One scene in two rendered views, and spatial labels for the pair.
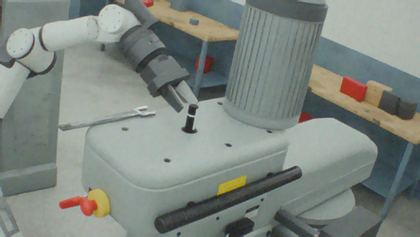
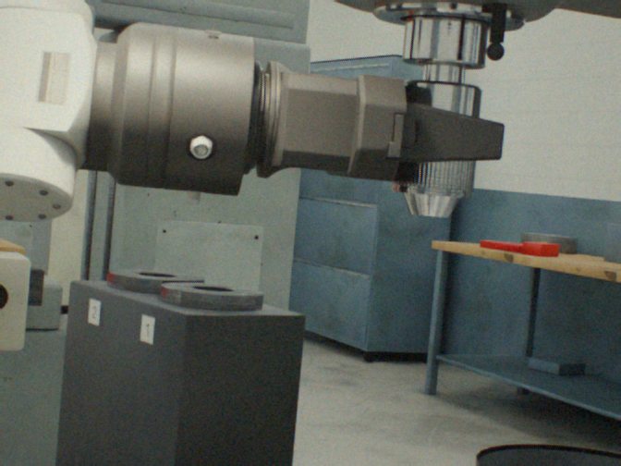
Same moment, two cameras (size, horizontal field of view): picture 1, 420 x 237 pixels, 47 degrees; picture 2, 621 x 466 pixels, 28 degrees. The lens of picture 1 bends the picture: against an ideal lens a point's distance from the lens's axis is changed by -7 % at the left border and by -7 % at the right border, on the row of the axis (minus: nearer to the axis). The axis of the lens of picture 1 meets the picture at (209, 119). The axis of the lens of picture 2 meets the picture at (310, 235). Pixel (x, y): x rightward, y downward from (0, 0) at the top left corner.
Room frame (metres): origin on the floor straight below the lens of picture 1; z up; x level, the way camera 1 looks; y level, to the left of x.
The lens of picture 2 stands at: (0.37, -0.16, 1.21)
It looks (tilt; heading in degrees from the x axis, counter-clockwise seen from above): 3 degrees down; 22
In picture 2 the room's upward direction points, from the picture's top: 5 degrees clockwise
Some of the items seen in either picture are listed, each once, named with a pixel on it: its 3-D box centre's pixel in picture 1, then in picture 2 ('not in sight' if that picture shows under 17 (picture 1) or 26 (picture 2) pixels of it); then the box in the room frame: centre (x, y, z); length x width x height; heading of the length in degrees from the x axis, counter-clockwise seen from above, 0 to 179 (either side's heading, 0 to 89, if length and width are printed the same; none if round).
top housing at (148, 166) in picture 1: (187, 159); not in sight; (1.05, 0.03, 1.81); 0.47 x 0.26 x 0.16; 139
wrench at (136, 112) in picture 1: (108, 118); not in sight; (1.00, 0.22, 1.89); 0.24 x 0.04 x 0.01; 139
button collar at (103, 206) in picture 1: (98, 203); not in sight; (0.87, 0.19, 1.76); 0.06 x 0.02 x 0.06; 49
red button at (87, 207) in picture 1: (89, 206); not in sight; (0.85, 0.21, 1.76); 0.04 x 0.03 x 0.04; 49
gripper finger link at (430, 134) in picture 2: not in sight; (448, 136); (1.01, 0.02, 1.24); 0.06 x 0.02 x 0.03; 120
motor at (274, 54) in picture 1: (274, 54); not in sight; (1.23, -0.13, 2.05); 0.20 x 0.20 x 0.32
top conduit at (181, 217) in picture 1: (236, 195); not in sight; (0.97, -0.09, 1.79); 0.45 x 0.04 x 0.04; 139
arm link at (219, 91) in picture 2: not in sight; (277, 125); (0.99, 0.12, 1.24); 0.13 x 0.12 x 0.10; 30
